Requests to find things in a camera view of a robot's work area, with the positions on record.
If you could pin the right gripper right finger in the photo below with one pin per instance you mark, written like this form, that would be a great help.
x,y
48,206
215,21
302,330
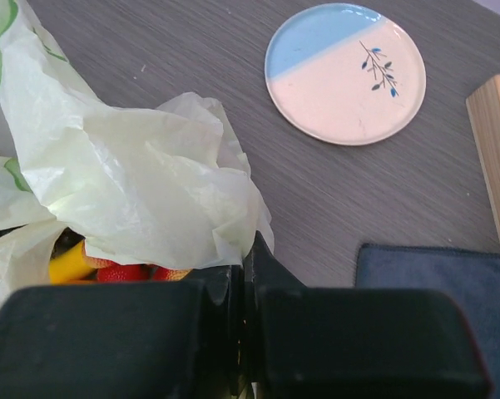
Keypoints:
x,y
303,342

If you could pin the red strawberries cluster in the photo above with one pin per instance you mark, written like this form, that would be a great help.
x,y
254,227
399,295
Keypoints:
x,y
110,272

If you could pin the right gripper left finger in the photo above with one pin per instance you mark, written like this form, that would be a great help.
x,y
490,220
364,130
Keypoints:
x,y
123,340

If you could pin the dark blue folded cloth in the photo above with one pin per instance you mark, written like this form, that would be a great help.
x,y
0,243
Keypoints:
x,y
470,278

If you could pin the round wooden fruit plate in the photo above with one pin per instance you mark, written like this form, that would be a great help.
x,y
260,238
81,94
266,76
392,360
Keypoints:
x,y
344,74

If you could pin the green avocado print plastic bag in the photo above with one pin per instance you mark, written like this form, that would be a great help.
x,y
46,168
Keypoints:
x,y
169,186

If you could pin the yellow banana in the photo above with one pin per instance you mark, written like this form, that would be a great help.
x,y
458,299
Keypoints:
x,y
69,266

